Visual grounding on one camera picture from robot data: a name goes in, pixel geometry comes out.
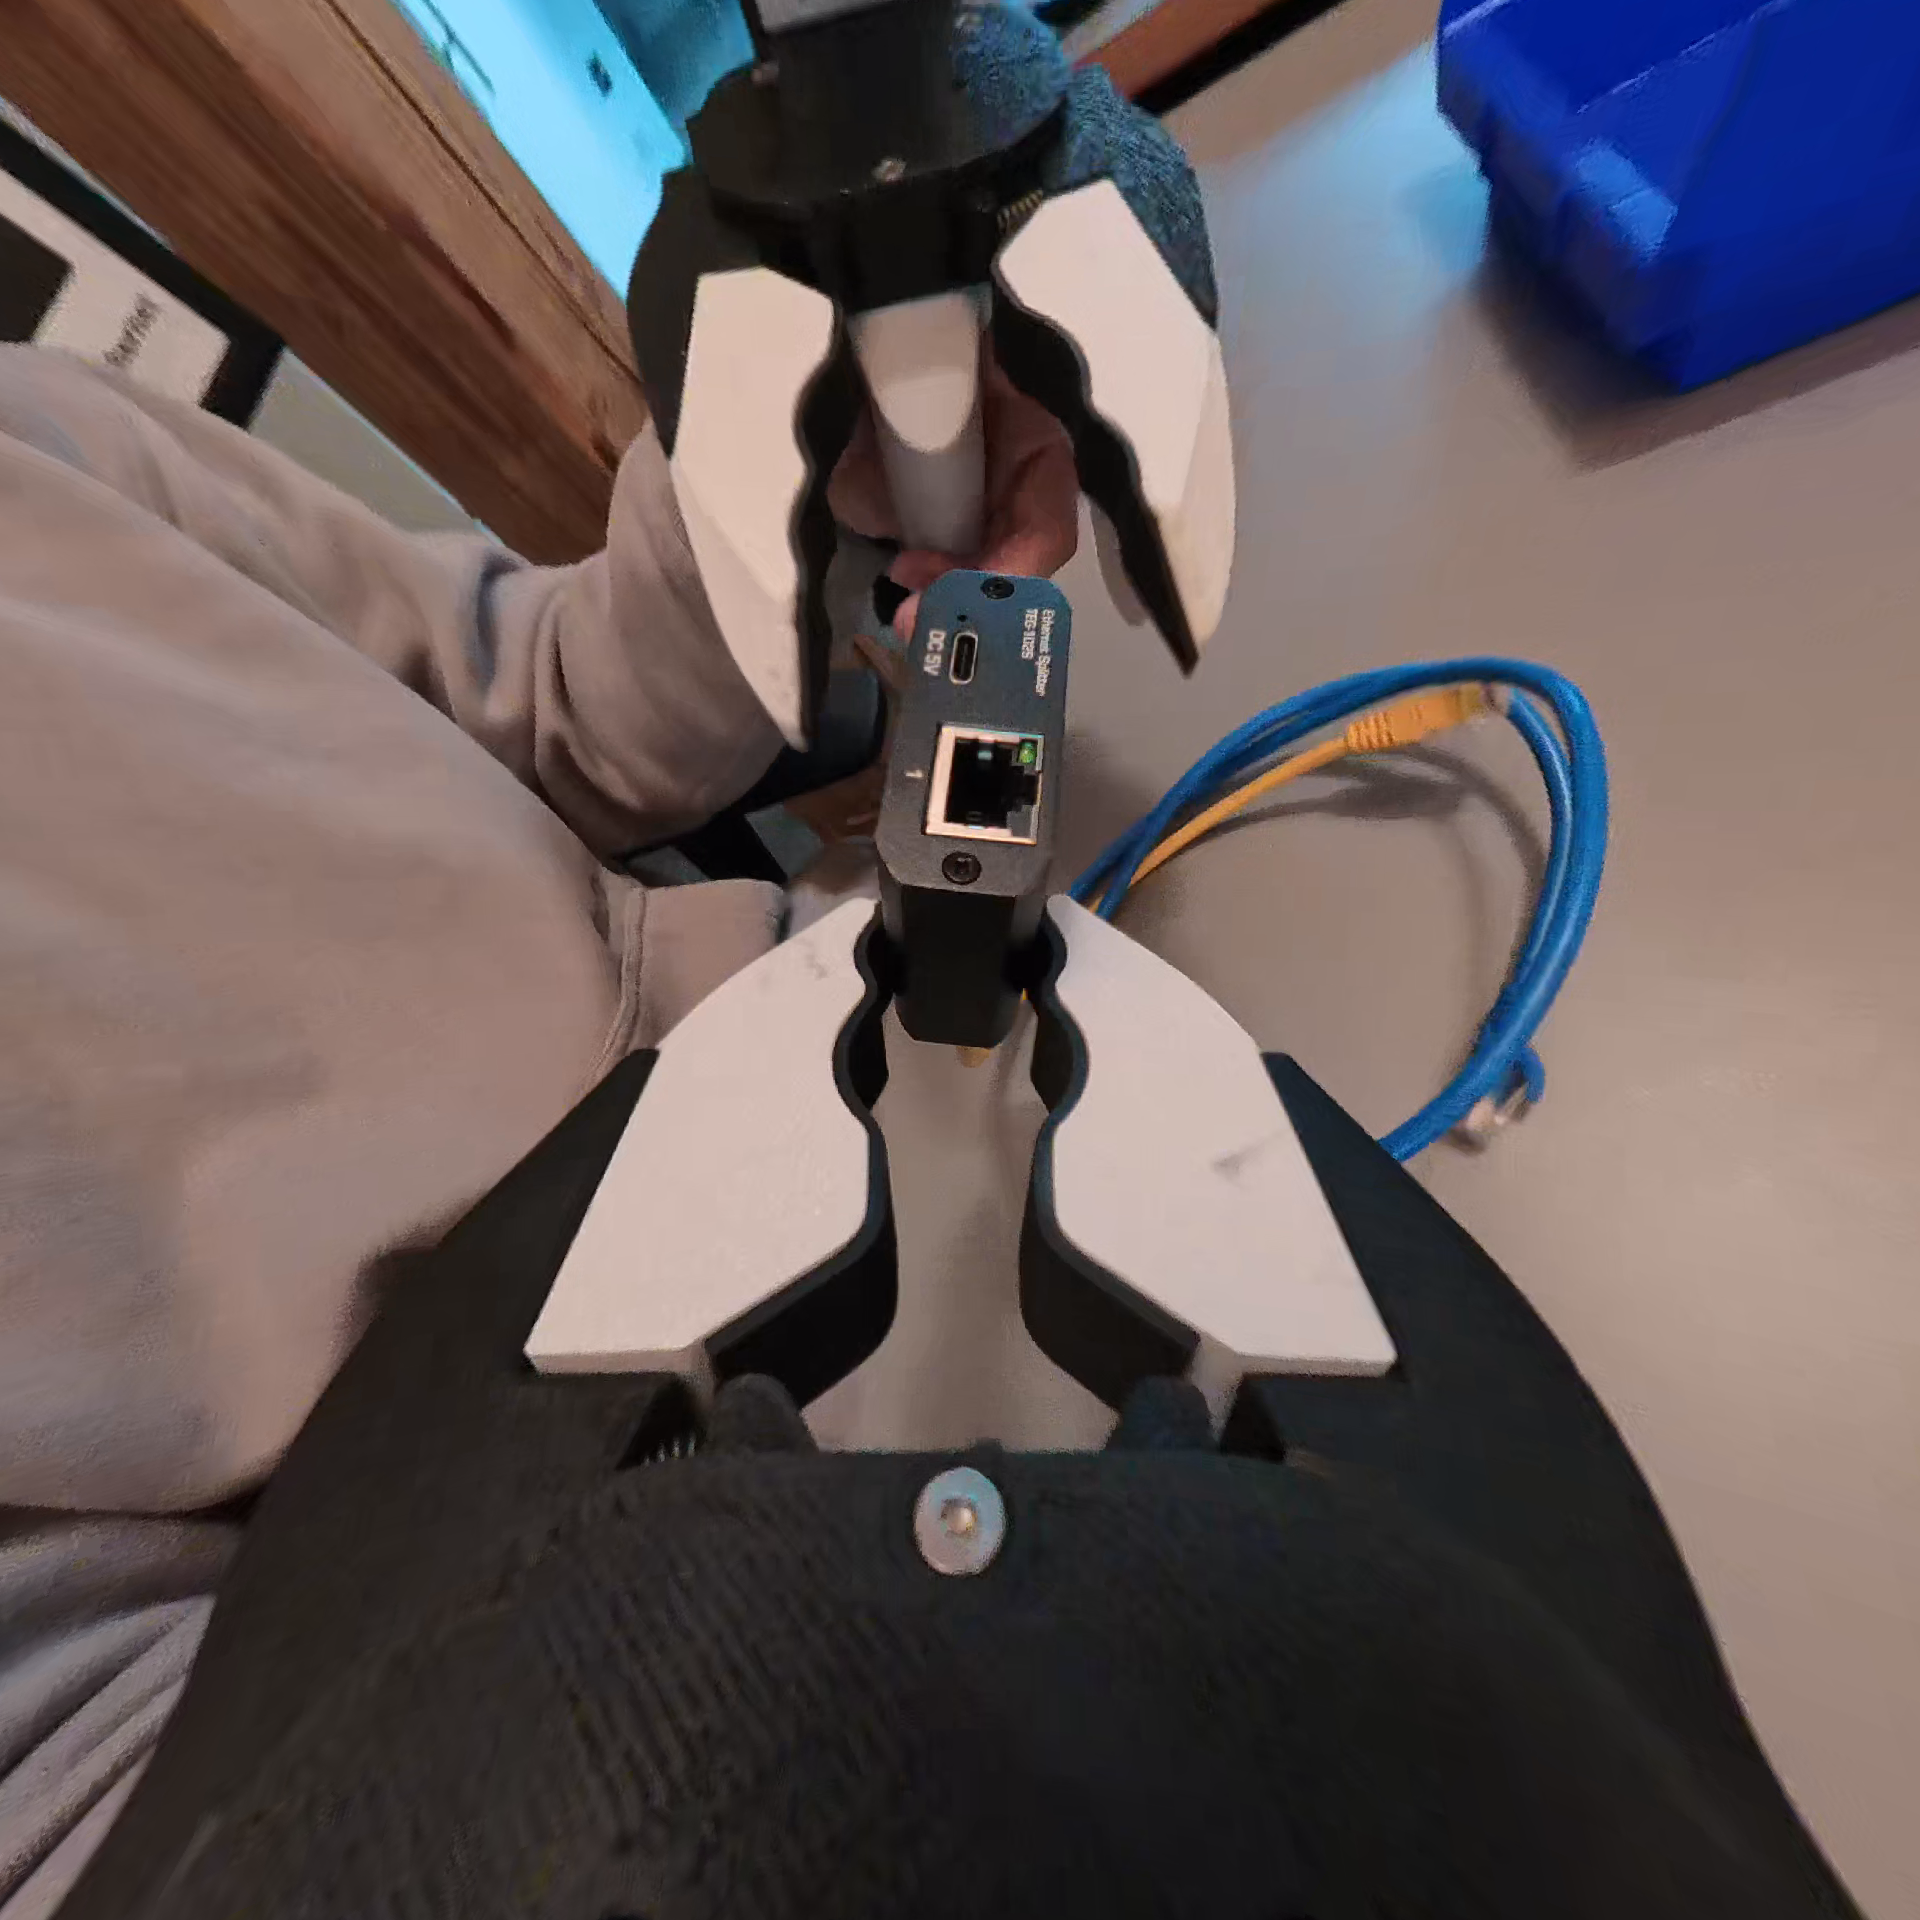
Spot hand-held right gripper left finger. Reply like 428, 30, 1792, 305
527, 895, 902, 1409

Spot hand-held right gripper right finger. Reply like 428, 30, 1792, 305
1020, 895, 1401, 1416

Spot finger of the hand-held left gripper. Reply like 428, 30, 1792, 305
989, 180, 1240, 677
667, 266, 857, 753

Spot black ethernet splitter box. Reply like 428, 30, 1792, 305
873, 570, 1075, 1046

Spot yellow ethernet cable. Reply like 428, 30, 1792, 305
960, 682, 1503, 1071

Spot blue ethernet cable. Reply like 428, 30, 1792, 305
1073, 660, 1609, 1164

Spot blue plastic bin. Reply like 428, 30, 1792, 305
1436, 0, 1920, 394

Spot person's left forearm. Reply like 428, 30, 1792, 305
0, 342, 804, 902

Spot grey desk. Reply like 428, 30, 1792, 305
788, 0, 1920, 1914

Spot person's left hand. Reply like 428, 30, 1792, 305
827, 381, 1087, 639

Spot person's grey hoodie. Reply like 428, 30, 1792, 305
0, 842, 798, 1920

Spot printed instruction sheet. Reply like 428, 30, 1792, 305
0, 121, 287, 429

